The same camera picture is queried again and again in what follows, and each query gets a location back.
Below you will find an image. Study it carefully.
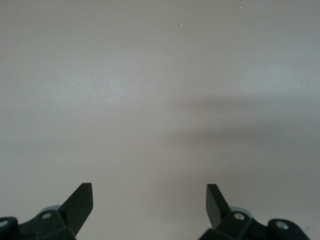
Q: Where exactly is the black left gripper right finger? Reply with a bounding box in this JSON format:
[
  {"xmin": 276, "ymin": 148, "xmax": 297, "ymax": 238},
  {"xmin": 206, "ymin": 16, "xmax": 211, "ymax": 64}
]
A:
[{"xmin": 198, "ymin": 183, "xmax": 312, "ymax": 240}]

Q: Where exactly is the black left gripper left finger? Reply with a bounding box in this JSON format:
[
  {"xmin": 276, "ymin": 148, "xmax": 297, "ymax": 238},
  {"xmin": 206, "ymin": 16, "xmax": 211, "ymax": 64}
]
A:
[{"xmin": 0, "ymin": 182, "xmax": 94, "ymax": 240}]

